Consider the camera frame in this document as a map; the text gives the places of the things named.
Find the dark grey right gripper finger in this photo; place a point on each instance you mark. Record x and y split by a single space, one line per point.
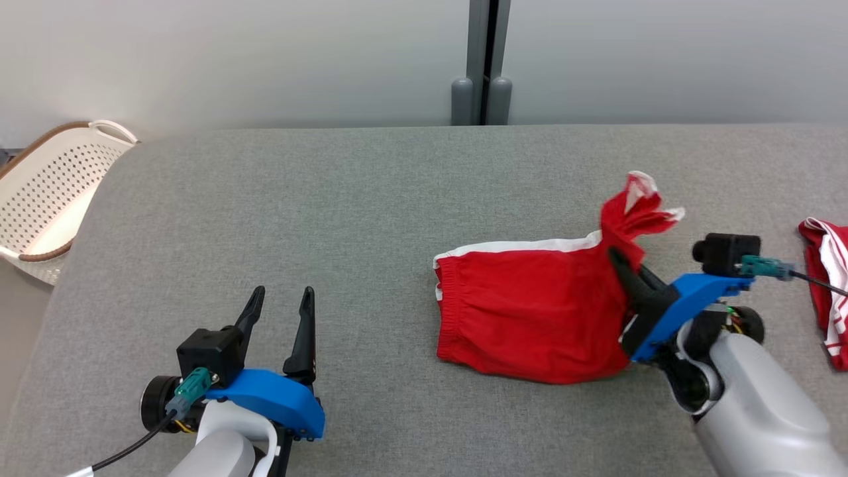
646 311
657 278

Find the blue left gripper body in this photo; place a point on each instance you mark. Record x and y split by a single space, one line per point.
278 397

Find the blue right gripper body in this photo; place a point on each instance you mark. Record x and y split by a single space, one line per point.
695 295

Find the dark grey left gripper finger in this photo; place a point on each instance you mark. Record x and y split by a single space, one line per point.
253 311
305 344

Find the red shorts with white stripe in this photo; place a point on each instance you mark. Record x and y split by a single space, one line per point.
530 311

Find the red basketball jersey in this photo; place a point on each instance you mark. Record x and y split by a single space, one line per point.
831 291

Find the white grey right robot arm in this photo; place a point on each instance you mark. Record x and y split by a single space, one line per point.
762 397

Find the white perforated laundry basket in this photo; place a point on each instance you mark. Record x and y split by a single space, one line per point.
53 192

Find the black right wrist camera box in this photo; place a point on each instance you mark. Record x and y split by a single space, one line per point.
725 253

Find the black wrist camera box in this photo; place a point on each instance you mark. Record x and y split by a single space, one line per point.
209 351
725 253

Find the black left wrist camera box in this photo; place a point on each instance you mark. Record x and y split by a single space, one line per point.
209 351

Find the grey partition post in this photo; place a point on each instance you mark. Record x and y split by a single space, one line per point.
501 40
478 40

